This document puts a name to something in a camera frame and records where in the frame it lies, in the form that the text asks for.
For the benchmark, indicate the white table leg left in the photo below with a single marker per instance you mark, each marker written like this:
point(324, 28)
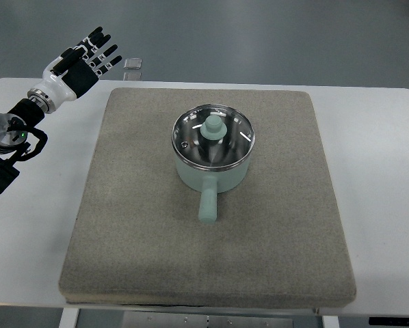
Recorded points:
point(69, 317)

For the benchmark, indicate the metal bracket under table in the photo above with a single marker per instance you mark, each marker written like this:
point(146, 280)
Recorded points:
point(153, 319)

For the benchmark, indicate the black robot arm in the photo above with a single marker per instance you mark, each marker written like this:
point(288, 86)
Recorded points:
point(20, 140)

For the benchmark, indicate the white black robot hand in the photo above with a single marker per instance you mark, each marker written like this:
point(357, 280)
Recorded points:
point(75, 71)

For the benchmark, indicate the mint green saucepan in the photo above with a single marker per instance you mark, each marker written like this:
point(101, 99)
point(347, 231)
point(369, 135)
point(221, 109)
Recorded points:
point(212, 167)

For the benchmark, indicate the grey felt mat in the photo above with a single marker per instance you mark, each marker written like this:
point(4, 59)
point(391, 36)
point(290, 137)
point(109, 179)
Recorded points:
point(143, 237)

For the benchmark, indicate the white table leg right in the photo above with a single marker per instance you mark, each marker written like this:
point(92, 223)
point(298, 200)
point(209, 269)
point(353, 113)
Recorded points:
point(330, 322)

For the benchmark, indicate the glass lid green knob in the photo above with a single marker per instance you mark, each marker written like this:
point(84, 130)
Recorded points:
point(213, 138)

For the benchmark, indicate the metal floor plate lower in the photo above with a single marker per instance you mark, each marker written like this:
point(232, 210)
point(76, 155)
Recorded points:
point(132, 76)

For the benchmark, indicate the white table leg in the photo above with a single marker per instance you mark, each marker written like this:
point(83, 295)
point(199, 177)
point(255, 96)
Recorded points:
point(330, 322)
point(69, 317)

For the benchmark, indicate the black bar bottom right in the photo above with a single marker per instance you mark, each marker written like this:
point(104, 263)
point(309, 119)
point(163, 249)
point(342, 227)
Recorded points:
point(389, 321)

